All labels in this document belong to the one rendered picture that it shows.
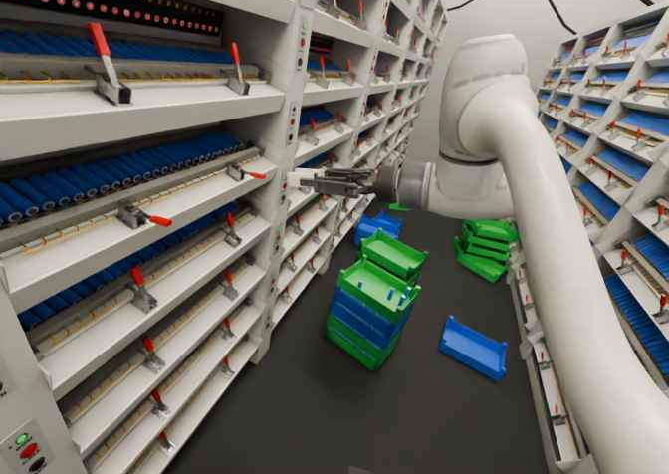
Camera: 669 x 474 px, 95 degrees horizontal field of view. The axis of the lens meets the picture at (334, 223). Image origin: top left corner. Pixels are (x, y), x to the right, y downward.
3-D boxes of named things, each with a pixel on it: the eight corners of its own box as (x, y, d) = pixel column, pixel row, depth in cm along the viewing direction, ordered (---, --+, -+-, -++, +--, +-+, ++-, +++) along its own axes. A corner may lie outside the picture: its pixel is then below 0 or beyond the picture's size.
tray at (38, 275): (273, 178, 89) (284, 150, 84) (12, 317, 38) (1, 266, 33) (218, 142, 91) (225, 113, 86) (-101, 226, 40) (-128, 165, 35)
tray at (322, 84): (359, 96, 138) (374, 65, 131) (297, 108, 87) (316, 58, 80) (323, 73, 140) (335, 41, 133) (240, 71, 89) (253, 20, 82)
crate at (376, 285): (415, 300, 137) (421, 286, 133) (394, 325, 122) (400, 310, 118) (360, 266, 151) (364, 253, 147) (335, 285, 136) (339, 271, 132)
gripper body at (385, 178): (393, 210, 58) (346, 205, 61) (401, 196, 65) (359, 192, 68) (395, 171, 54) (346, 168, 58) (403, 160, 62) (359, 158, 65)
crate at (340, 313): (404, 325, 145) (409, 313, 141) (383, 351, 130) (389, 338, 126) (353, 291, 158) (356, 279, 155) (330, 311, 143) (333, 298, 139)
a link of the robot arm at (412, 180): (429, 201, 63) (400, 199, 65) (434, 157, 60) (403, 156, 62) (424, 218, 56) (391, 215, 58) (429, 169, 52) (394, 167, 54)
